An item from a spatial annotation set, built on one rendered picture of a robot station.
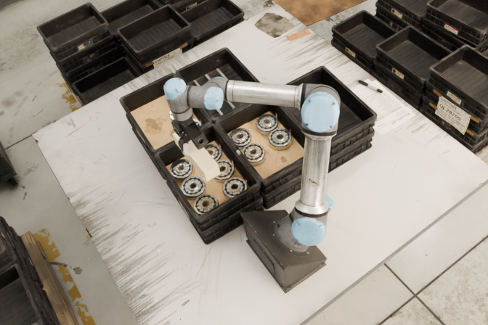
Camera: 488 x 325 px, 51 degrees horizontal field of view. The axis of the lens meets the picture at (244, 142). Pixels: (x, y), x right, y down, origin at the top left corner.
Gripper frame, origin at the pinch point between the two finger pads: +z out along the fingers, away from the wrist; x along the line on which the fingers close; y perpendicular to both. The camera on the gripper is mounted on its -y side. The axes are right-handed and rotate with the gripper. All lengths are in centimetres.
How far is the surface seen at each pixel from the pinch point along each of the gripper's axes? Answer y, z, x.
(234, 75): 48, 26, -47
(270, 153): -2.6, 26.0, -32.2
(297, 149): -8, 26, -43
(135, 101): 61, 21, 2
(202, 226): -15.9, 23.8, 11.6
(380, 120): -12, 39, -91
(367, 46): 64, 82, -159
